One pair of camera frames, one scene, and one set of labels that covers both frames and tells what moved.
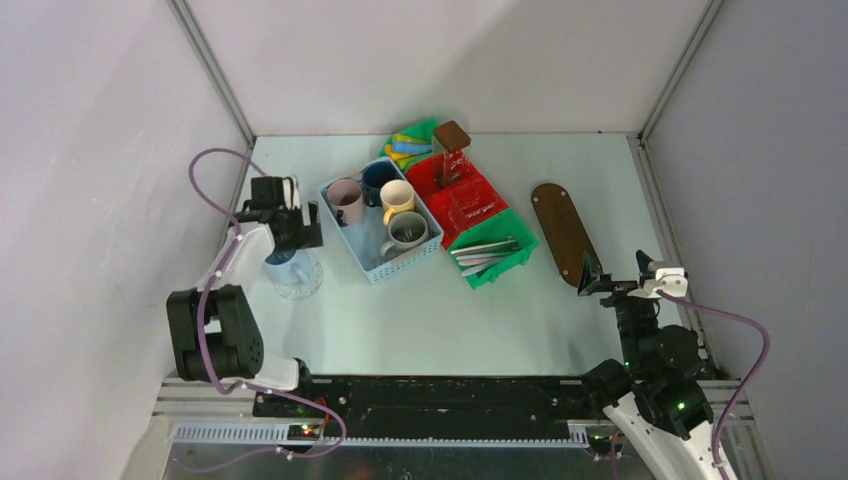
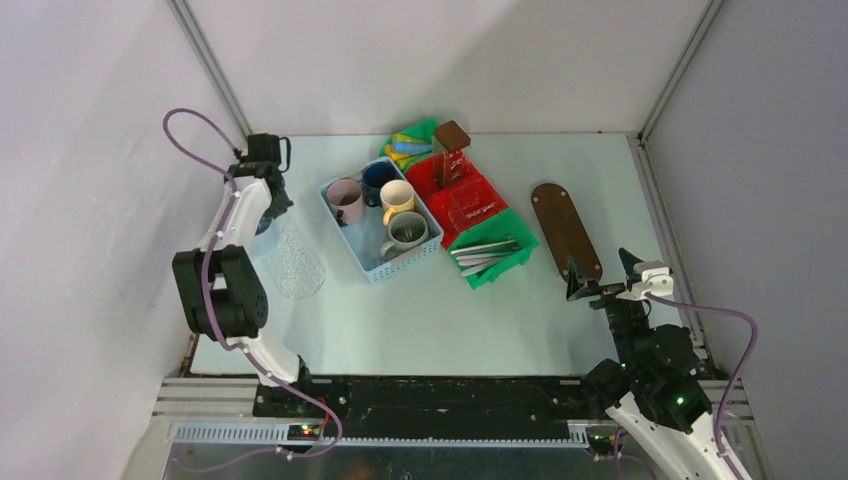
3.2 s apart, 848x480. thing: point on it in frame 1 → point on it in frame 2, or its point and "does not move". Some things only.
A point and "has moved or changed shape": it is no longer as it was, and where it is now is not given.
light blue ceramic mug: x=289 y=266 has moved or changed shape
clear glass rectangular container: x=472 y=203 does not move
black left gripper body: x=294 y=229 → x=281 y=201
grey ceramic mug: x=407 y=231 does not move
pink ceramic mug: x=347 y=199 does not move
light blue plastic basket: x=381 y=215 does not move
